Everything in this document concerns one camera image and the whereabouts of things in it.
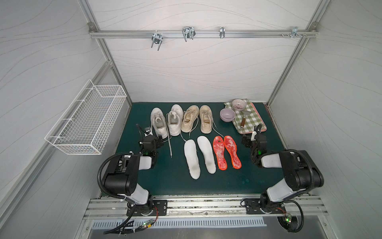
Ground white insole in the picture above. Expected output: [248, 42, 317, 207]
[197, 136, 216, 174]
[184, 139, 201, 180]

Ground beige sneaker with red insole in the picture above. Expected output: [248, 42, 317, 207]
[200, 105, 224, 137]

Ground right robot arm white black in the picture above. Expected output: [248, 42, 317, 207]
[242, 124, 324, 208]

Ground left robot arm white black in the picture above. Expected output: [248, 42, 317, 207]
[97, 124, 163, 210]

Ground green white checkered cloth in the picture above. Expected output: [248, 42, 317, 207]
[224, 99, 267, 134]

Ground lilac ceramic bowl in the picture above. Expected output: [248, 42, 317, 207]
[219, 108, 236, 122]

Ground striped small ceramic bowl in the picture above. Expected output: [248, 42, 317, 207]
[232, 99, 247, 111]

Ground white vent grille strip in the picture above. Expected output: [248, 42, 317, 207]
[92, 217, 267, 230]

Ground metal hook clamp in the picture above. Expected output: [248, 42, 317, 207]
[182, 26, 196, 42]
[219, 26, 225, 39]
[151, 32, 163, 51]
[280, 27, 307, 39]

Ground wooden handled metal spatula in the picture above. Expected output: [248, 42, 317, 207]
[240, 110, 252, 131]

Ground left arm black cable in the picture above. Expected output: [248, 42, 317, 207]
[96, 123, 150, 201]

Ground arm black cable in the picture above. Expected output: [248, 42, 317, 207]
[96, 123, 150, 201]
[250, 123, 315, 198]

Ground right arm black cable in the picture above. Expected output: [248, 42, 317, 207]
[250, 123, 315, 198]

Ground white wire basket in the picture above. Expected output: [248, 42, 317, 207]
[45, 80, 127, 155]

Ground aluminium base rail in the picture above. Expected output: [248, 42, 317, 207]
[83, 194, 327, 220]

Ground aluminium top rail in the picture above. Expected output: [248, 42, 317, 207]
[90, 29, 319, 39]

